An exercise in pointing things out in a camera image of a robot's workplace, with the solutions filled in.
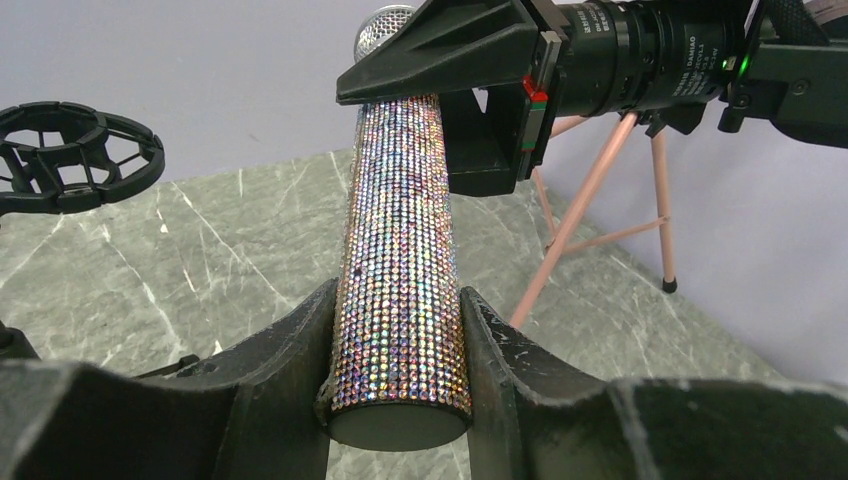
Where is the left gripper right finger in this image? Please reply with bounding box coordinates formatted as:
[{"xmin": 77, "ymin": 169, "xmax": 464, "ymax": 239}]
[{"xmin": 460, "ymin": 287, "xmax": 847, "ymax": 479}]

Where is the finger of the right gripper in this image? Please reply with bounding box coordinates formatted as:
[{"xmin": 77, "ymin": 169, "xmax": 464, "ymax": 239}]
[
  {"xmin": 336, "ymin": 1, "xmax": 541, "ymax": 105},
  {"xmin": 439, "ymin": 86, "xmax": 550, "ymax": 197}
]

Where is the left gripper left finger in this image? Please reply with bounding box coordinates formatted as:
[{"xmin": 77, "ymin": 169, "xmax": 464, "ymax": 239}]
[{"xmin": 1, "ymin": 280, "xmax": 337, "ymax": 479}]

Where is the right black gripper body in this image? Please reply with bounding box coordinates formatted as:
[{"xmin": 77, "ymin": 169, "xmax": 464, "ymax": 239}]
[{"xmin": 520, "ymin": 0, "xmax": 737, "ymax": 181}]

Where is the rhinestone glitter microphone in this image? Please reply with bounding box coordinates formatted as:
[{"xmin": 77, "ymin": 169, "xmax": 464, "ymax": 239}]
[{"xmin": 316, "ymin": 3, "xmax": 474, "ymax": 454}]

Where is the tripod stand with shock mount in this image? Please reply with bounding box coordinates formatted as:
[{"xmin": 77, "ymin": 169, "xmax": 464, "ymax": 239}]
[{"xmin": 1, "ymin": 101, "xmax": 165, "ymax": 215}]

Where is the pink music stand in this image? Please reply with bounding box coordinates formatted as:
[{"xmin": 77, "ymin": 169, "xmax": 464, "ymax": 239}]
[{"xmin": 508, "ymin": 111, "xmax": 680, "ymax": 330}]

